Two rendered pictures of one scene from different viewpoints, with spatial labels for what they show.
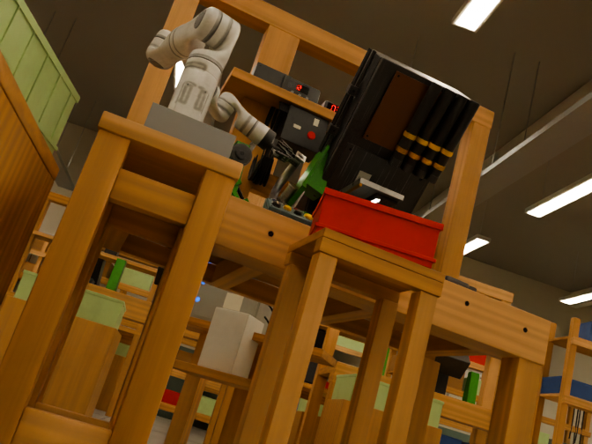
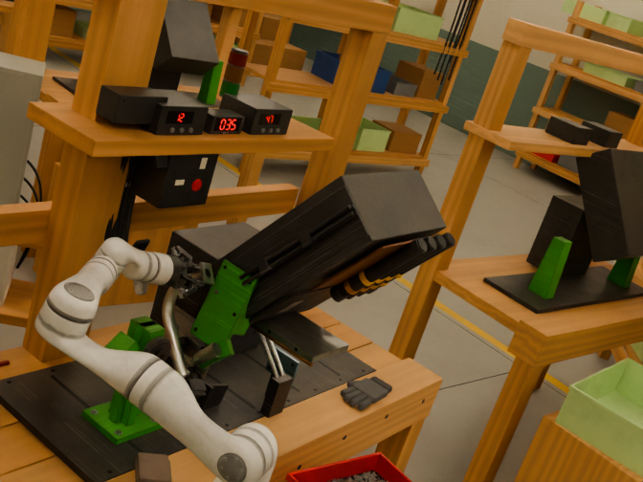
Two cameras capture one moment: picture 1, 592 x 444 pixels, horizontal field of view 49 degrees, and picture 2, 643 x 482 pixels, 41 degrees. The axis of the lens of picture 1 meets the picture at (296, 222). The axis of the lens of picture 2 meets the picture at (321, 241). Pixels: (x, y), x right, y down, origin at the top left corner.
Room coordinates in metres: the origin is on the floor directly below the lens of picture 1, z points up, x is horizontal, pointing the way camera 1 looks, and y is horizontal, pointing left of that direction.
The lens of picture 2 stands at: (0.51, 1.21, 2.10)
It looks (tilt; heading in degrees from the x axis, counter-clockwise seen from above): 19 degrees down; 318
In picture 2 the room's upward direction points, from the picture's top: 18 degrees clockwise
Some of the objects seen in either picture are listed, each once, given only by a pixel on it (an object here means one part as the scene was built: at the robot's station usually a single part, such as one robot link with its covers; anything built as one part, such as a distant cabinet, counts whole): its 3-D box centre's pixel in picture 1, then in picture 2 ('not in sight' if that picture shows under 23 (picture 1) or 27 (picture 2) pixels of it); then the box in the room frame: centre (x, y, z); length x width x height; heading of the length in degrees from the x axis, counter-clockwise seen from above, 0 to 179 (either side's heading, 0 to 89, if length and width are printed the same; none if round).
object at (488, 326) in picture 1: (334, 268); (275, 453); (1.91, -0.15, 0.82); 1.50 x 0.14 x 0.15; 105
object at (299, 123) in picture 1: (299, 134); (174, 171); (2.35, 0.08, 1.42); 0.17 x 0.12 x 0.15; 105
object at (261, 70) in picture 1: (270, 80); (132, 104); (2.32, 0.26, 1.59); 0.15 x 0.07 x 0.07; 105
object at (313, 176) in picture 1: (316, 176); (232, 304); (2.10, -0.02, 1.17); 0.13 x 0.12 x 0.20; 105
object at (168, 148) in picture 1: (165, 167); not in sight; (1.48, 0.34, 0.83); 0.32 x 0.32 x 0.04; 12
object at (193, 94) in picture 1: (192, 96); not in sight; (1.48, 0.34, 1.03); 0.09 x 0.09 x 0.17; 15
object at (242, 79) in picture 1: (326, 128); (199, 129); (2.43, -0.01, 1.52); 0.90 x 0.25 x 0.04; 105
